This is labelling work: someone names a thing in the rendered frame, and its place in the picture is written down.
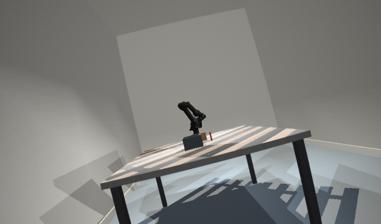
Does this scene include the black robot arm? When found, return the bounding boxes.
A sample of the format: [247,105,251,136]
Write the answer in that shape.
[178,102,206,134]

